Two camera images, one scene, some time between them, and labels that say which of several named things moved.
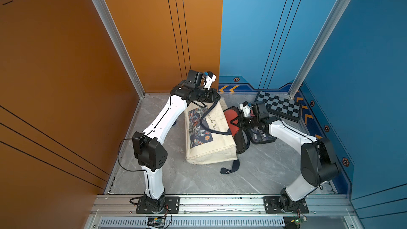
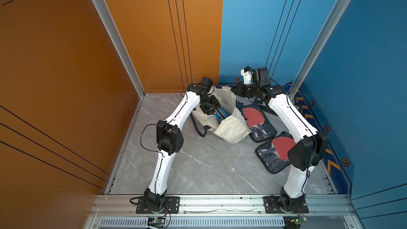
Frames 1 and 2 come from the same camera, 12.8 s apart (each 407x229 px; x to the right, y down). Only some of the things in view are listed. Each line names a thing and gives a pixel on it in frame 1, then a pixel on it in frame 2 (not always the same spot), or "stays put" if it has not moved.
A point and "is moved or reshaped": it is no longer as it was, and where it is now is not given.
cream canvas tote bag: (209, 137) is moved or reshaped
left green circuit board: (156, 222) stays put
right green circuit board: (298, 220) stays put
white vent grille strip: (226, 222) stays put
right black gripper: (240, 122) → (239, 92)
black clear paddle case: (240, 135) → (275, 154)
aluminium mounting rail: (220, 205) stays put
